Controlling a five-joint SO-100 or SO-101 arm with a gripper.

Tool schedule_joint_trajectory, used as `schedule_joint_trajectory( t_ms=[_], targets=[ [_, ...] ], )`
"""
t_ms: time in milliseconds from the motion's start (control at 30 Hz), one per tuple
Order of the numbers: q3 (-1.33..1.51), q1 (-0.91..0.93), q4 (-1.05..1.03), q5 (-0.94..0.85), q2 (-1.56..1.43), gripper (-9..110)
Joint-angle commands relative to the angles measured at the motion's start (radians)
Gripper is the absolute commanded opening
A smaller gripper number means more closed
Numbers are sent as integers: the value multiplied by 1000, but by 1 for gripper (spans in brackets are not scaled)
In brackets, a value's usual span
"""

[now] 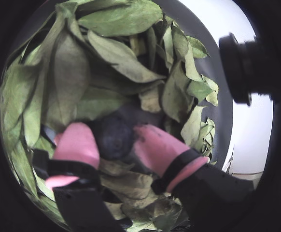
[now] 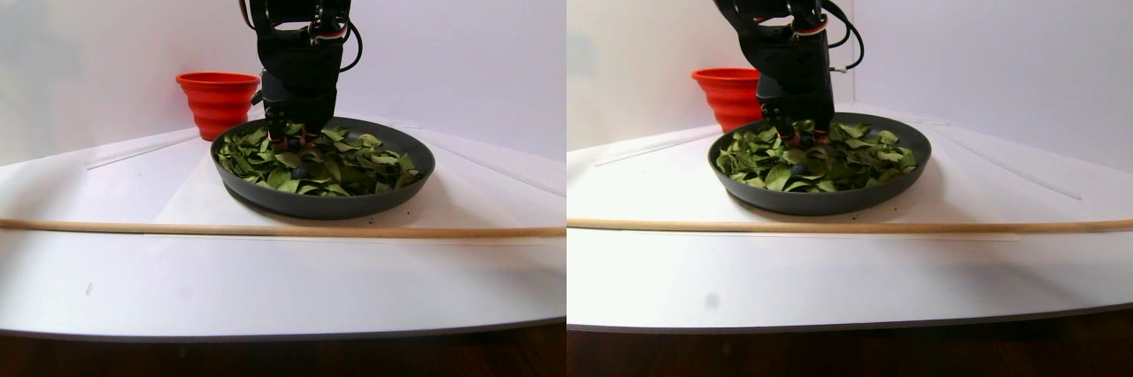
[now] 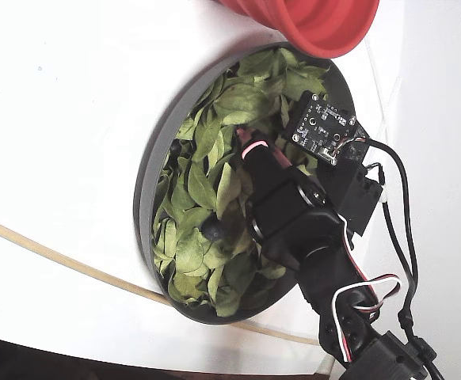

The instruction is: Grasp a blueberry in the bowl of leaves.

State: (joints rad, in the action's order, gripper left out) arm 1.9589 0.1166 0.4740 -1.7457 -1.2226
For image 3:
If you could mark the black camera circuit board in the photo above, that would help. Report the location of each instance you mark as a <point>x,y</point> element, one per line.
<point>325,126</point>

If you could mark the dark blueberry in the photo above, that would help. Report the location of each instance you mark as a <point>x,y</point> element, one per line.
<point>174,148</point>
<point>212,230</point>

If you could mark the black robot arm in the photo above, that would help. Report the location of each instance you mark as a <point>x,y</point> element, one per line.
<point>333,308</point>

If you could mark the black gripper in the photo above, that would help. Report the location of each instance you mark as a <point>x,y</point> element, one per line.
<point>263,169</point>

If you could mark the dark grey round bowl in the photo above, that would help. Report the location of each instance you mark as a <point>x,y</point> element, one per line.
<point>151,190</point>

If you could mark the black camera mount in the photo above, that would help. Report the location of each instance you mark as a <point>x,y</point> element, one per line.
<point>357,190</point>

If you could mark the thin wooden stick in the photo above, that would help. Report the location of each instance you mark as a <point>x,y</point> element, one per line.
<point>76,265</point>

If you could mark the green leaves pile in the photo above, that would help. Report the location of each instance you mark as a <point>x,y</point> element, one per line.
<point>203,186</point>

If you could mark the red ribbed silicone cup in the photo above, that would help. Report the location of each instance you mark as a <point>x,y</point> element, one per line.
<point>317,23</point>

